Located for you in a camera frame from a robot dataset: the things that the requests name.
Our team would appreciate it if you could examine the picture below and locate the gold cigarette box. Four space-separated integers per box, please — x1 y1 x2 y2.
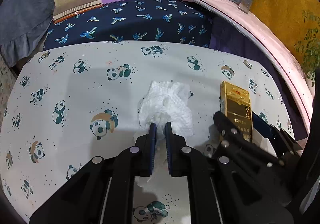
220 81 253 143

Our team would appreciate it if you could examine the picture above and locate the white tissue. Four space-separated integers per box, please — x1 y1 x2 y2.
132 79 195 187

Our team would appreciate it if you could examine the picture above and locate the potted green plant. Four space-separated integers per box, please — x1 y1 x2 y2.
295 10 319 87

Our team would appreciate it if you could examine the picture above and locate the panda print tablecloth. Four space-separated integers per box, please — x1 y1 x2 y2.
1 41 293 221

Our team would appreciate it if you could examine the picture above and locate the pink tablecloth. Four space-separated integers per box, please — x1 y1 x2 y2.
187 0 313 133

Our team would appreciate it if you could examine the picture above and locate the navy palm print cloth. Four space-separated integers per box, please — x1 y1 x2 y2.
43 0 213 51

